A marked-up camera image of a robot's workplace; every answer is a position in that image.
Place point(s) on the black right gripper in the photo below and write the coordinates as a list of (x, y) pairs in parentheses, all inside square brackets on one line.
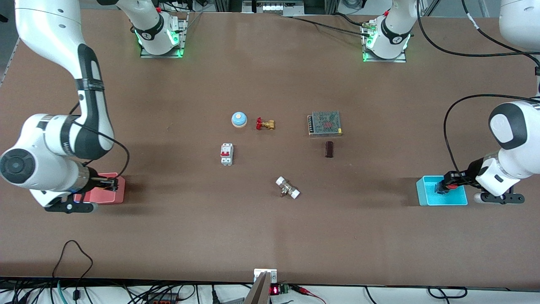
[(97, 182)]

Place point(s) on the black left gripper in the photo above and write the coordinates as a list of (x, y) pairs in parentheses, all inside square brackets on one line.
[(465, 174)]

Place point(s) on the red push button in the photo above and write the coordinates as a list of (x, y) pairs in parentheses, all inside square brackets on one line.
[(452, 186)]

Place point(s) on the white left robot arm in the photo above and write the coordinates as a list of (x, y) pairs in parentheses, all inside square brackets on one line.
[(514, 160)]

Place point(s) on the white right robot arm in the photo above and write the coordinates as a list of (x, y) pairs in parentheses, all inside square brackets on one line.
[(50, 25)]

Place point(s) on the pink plastic box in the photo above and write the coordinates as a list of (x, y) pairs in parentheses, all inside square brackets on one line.
[(109, 196)]

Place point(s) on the cyan plastic box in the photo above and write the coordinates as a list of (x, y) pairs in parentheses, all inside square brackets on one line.
[(438, 199)]

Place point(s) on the white red circuit breaker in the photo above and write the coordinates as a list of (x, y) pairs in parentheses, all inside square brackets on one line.
[(226, 153)]

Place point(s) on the dark brown small block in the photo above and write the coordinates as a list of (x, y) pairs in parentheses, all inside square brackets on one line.
[(329, 149)]

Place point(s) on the metal mesh power supply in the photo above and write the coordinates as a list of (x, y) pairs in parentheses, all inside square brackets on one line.
[(325, 123)]

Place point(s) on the blue call bell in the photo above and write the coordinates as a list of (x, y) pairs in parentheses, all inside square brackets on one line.
[(239, 119)]

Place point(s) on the metal fitting white caps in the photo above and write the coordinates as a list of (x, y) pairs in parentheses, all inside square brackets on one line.
[(287, 188)]

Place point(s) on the red digit display module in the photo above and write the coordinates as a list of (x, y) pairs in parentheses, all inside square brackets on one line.
[(276, 289)]

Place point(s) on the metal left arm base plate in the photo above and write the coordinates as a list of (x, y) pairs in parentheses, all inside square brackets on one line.
[(384, 60)]

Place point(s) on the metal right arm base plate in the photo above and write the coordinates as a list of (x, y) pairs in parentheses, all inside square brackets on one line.
[(162, 54)]

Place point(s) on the grey camera mount bar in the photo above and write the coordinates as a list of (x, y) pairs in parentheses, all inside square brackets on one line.
[(258, 291)]

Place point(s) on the white metal edge bracket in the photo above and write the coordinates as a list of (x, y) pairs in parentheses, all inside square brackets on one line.
[(272, 274)]

